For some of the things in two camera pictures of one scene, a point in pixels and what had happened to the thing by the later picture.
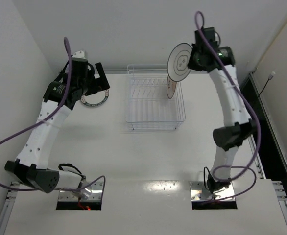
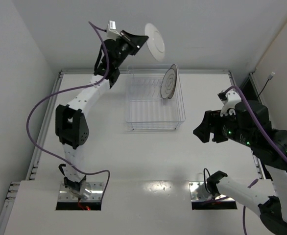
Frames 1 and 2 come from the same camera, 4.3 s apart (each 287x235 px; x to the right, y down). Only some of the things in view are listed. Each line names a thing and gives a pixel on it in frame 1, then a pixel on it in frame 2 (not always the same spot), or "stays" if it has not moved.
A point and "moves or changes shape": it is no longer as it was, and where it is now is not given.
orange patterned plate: [171, 86] to [175, 67]
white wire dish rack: [148, 106] stays
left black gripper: [94, 80] to [131, 41]
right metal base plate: [199, 192] stays
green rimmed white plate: [95, 99] moves or changes shape
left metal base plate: [93, 192] stays
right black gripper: [194, 58] to [213, 126]
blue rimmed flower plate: [178, 61] to [168, 83]
